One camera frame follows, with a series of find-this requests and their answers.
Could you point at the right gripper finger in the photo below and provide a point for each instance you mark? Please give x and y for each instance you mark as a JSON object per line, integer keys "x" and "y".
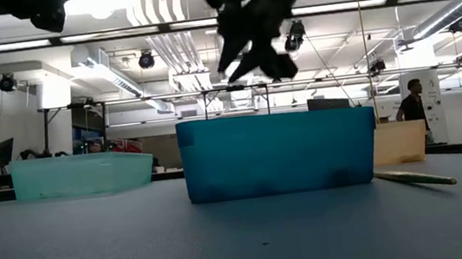
{"x": 231, "y": 53}
{"x": 250, "y": 64}

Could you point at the dark blue plastic bin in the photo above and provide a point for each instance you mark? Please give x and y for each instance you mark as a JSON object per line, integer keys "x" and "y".
{"x": 277, "y": 154}

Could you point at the black background robot arm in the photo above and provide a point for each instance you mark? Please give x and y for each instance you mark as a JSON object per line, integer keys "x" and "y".
{"x": 37, "y": 152}

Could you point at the white ceiling pipe bundle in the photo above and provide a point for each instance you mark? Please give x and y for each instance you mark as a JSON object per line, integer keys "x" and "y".
{"x": 169, "y": 45}

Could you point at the overhead light bar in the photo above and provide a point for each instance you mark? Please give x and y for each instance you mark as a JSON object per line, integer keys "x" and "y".
{"x": 115, "y": 32}

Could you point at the white square pillar box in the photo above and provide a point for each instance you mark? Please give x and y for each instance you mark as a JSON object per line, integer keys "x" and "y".
{"x": 54, "y": 95}

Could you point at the black computer monitor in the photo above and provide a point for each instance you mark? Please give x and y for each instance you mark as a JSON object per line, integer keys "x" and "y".
{"x": 327, "y": 103}
{"x": 6, "y": 151}

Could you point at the person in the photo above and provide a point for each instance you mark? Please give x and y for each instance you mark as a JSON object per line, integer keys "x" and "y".
{"x": 94, "y": 146}
{"x": 413, "y": 111}

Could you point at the light green plastic bin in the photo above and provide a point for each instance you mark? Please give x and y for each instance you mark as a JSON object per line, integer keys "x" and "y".
{"x": 79, "y": 175}

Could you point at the orange plastic bin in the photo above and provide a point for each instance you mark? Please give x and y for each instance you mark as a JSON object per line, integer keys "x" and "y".
{"x": 400, "y": 143}

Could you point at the grey-blue table mat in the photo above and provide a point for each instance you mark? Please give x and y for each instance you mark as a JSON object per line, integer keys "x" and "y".
{"x": 245, "y": 250}

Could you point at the white pillar with sign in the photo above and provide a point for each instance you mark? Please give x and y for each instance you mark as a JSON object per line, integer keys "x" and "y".
{"x": 434, "y": 97}

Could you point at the black background table frame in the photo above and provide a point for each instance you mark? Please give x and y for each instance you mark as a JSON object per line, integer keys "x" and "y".
{"x": 123, "y": 101}

